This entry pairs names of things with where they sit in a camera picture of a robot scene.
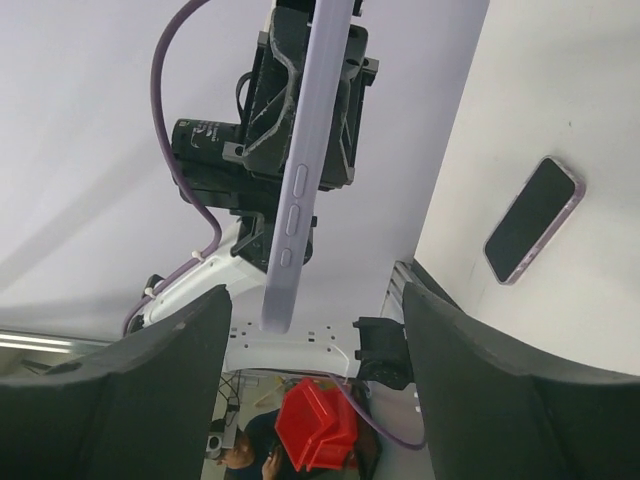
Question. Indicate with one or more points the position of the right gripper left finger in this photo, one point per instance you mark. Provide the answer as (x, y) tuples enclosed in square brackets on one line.
[(139, 408)]

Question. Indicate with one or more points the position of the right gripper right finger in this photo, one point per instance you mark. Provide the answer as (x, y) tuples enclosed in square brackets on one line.
[(494, 407)]

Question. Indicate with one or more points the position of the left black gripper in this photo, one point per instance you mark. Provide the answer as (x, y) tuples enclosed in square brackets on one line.
[(274, 91)]

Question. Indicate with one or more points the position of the lilac silicone phone case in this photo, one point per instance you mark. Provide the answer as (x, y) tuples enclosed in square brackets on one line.
[(303, 169)]

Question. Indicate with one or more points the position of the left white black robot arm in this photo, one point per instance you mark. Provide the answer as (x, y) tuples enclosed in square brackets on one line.
[(256, 182)]

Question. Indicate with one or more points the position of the phone in clear purple case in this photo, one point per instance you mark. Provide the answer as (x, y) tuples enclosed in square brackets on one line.
[(546, 200)]

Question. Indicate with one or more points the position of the person with dark shirt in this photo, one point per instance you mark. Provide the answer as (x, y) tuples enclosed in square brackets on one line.
[(258, 454)]

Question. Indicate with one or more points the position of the red plastic bin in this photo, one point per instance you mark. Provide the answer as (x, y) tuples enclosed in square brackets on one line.
[(317, 427)]

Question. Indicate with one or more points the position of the aluminium extrusion rail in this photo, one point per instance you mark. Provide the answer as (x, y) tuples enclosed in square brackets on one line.
[(401, 275)]

